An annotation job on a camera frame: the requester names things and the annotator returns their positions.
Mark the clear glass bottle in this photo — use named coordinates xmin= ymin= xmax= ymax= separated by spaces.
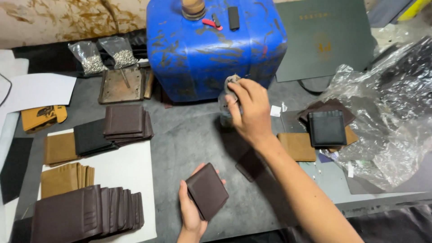
xmin=218 ymin=90 xmax=243 ymax=128

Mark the stack of black wallets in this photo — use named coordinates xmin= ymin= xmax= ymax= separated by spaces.
xmin=73 ymin=118 xmax=119 ymax=157

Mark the blue plastic jerrycan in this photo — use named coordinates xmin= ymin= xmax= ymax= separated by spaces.
xmin=146 ymin=0 xmax=288 ymax=103

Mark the person's right hand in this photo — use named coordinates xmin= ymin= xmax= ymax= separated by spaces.
xmin=224 ymin=78 xmax=275 ymax=146

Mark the grey rag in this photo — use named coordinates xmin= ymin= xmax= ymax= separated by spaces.
xmin=224 ymin=74 xmax=242 ymax=102

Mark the black leather sheet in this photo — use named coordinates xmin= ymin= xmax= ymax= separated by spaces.
xmin=0 ymin=137 xmax=34 ymax=204

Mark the clear plastic bag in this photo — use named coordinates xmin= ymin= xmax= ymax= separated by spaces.
xmin=319 ymin=36 xmax=432 ymax=191

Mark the dark brown leather wallet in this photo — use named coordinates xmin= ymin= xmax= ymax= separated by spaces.
xmin=235 ymin=147 xmax=268 ymax=183
xmin=185 ymin=163 xmax=230 ymax=222

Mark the brown jerrycan cap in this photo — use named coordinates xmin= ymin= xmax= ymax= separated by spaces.
xmin=181 ymin=0 xmax=207 ymax=21

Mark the yellow printed pouch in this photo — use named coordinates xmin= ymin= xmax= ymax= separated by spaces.
xmin=20 ymin=105 xmax=68 ymax=133

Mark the row of dark brown wallets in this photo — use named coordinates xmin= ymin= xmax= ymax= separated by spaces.
xmin=30 ymin=184 xmax=145 ymax=243

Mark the black leather wallet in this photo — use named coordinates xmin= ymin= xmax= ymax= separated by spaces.
xmin=308 ymin=110 xmax=348 ymax=148

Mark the person's left hand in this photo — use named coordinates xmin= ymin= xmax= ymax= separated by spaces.
xmin=178 ymin=163 xmax=227 ymax=237

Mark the bag of silver rivets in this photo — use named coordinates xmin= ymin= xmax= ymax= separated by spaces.
xmin=68 ymin=41 xmax=108 ymax=76
xmin=98 ymin=36 xmax=139 ymax=70

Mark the dark green box lid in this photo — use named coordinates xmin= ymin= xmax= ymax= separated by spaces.
xmin=275 ymin=0 xmax=377 ymax=83

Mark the row of tan wallets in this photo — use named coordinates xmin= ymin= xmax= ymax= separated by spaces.
xmin=40 ymin=162 xmax=95 ymax=199

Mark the black rectangular block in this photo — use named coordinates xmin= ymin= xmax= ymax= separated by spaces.
xmin=227 ymin=6 xmax=240 ymax=31

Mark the red plastic clip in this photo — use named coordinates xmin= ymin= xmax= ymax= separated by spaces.
xmin=202 ymin=18 xmax=223 ymax=31

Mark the thin metal punch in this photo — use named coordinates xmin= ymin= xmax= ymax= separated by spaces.
xmin=121 ymin=68 xmax=131 ymax=89

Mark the large white paper sheet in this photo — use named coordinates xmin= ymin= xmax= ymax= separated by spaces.
xmin=36 ymin=128 xmax=158 ymax=243

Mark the stack of dark brown wallets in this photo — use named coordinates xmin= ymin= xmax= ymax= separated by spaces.
xmin=103 ymin=104 xmax=155 ymax=147

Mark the stack of tan wallets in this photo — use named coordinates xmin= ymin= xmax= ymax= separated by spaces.
xmin=43 ymin=132 xmax=82 ymax=167

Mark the rusty metal plate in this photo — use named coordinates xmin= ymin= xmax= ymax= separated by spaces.
xmin=98 ymin=67 xmax=146 ymax=105

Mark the dark brown leather piece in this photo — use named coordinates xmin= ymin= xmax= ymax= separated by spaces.
xmin=298 ymin=98 xmax=357 ymax=127

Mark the tan leather wallet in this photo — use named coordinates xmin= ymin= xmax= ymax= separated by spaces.
xmin=277 ymin=132 xmax=317 ymax=162

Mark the thin black cable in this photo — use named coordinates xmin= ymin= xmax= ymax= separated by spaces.
xmin=0 ymin=73 xmax=13 ymax=107

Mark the tan leather piece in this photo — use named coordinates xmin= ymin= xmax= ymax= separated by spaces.
xmin=328 ymin=125 xmax=359 ymax=153

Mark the yellow plastic object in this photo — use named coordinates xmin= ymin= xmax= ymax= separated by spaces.
xmin=398 ymin=0 xmax=432 ymax=22

